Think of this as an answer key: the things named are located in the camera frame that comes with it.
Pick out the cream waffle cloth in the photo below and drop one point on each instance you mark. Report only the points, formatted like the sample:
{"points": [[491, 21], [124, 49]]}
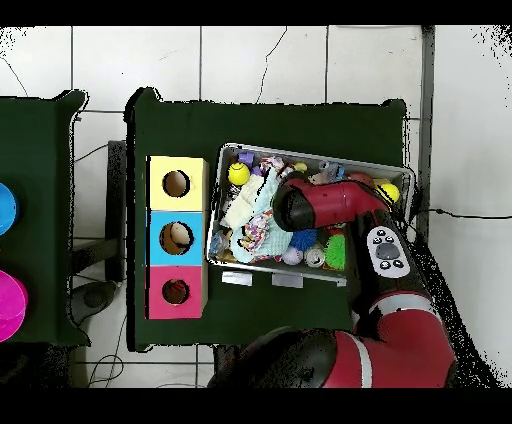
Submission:
{"points": [[242, 204]]}

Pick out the mint waffle cloth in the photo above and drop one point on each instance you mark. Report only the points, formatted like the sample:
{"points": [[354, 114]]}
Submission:
{"points": [[276, 240]]}

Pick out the yellow plush toy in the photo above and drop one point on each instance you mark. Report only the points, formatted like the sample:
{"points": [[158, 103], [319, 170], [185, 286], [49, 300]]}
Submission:
{"points": [[300, 166]]}

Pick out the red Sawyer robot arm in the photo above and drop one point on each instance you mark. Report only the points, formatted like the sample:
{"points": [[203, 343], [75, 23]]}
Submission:
{"points": [[340, 200]]}

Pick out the silver mesh bin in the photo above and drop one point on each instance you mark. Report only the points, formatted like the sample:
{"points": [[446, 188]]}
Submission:
{"points": [[256, 266]]}

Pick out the wooden three-hole box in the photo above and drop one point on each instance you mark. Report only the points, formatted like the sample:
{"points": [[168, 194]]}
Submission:
{"points": [[160, 200]]}

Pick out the colourful dotted crumpled wrapper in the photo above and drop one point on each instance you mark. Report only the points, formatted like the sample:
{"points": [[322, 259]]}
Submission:
{"points": [[258, 232]]}

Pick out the yellow smiley ball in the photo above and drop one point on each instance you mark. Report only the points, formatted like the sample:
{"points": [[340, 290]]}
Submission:
{"points": [[238, 173]]}

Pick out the crumpled printed snack wrapper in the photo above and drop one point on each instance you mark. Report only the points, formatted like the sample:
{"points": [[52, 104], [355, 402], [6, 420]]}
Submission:
{"points": [[276, 164]]}

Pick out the blue spiky ball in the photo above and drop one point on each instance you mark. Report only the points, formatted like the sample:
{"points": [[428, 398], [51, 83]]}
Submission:
{"points": [[303, 239]]}

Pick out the purple plastic toy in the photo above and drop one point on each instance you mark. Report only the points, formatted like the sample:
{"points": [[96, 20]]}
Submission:
{"points": [[246, 157]]}

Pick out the white baseball toy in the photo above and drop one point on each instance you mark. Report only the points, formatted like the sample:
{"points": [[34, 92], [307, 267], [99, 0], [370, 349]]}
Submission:
{"points": [[292, 256]]}

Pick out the grey tape strip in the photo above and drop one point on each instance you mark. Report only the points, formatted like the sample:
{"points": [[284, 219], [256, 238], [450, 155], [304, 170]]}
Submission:
{"points": [[287, 281], [236, 278]]}

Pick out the silver drink can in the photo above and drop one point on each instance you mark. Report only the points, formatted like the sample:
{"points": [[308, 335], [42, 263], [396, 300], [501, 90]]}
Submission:
{"points": [[314, 256]]}

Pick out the crushed clear plastic bottle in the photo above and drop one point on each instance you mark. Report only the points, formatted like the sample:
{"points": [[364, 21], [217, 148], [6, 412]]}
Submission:
{"points": [[330, 170]]}

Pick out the green spiky ball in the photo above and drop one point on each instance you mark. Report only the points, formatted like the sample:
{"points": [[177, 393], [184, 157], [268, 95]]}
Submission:
{"points": [[336, 252]]}

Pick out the dark green tablecloth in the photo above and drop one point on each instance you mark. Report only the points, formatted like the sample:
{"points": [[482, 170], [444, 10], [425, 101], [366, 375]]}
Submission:
{"points": [[240, 124]]}

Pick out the brown football toy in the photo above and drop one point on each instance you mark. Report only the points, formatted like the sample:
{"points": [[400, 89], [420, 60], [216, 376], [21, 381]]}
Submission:
{"points": [[360, 178]]}

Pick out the plain yellow ball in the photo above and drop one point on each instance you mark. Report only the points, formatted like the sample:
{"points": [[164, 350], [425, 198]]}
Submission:
{"points": [[391, 192]]}

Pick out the green cloth side table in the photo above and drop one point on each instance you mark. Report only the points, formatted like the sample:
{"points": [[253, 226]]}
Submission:
{"points": [[36, 160]]}

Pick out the blue bowl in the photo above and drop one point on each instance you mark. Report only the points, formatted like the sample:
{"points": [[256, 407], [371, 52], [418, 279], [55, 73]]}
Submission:
{"points": [[7, 210]]}

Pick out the magenta bowl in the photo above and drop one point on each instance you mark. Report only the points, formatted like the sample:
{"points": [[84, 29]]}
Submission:
{"points": [[11, 306]]}

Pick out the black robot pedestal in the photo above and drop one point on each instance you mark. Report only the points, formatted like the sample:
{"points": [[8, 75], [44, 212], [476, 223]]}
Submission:
{"points": [[224, 356]]}

